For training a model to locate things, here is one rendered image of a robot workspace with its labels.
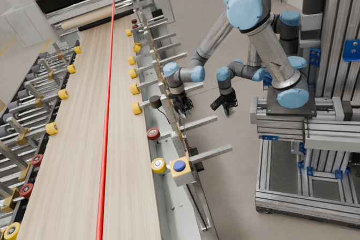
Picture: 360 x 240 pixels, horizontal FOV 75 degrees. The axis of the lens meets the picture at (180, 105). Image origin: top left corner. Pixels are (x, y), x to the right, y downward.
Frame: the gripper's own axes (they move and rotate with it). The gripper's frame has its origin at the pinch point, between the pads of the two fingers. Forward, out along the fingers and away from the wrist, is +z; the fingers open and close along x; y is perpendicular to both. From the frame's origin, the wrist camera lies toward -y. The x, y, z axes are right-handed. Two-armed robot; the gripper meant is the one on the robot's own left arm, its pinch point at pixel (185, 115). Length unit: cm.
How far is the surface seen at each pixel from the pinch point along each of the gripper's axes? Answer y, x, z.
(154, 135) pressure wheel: -10.4, -19.6, 9.9
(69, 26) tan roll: -280, -18, -3
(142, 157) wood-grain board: -1.1, -32.6, 10.5
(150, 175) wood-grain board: 13.0, -34.2, 10.5
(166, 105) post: -3.5, -6.9, -10.7
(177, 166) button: 43, -25, -23
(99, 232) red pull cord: 76, -43, -64
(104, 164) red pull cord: 66, -40, -64
